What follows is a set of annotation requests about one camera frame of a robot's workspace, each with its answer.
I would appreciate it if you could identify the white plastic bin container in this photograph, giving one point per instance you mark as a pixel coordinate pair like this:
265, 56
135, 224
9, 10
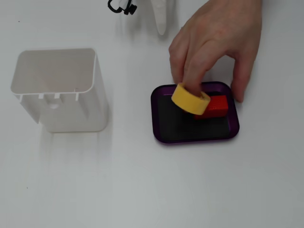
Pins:
71, 114

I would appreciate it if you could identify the black tray mat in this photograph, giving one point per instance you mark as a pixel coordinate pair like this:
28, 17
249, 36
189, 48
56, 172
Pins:
190, 130

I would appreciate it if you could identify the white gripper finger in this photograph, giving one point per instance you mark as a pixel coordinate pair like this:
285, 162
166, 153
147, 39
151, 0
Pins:
161, 19

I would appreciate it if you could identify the yellow masking tape roll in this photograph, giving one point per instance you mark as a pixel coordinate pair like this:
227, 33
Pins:
187, 102

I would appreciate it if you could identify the bare human hand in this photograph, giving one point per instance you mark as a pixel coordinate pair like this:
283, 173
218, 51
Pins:
218, 31

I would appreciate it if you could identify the red textured block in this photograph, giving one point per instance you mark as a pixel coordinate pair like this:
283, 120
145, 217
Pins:
218, 107

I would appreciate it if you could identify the purple metal tray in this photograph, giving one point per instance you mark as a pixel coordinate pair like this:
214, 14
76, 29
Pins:
235, 123

